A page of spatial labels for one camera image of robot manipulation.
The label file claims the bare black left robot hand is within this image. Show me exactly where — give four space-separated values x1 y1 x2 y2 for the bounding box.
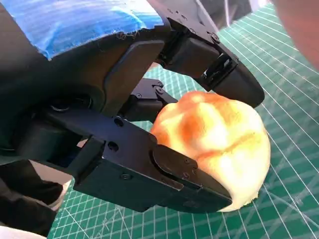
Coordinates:
0 0 265 214

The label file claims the green cutting mat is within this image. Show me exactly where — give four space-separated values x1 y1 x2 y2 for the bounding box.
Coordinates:
47 3 319 239

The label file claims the pink bowl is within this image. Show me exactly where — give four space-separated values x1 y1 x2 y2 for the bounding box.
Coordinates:
271 0 319 73

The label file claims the round toy bread bun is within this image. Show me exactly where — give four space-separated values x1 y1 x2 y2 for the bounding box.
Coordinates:
150 91 272 213

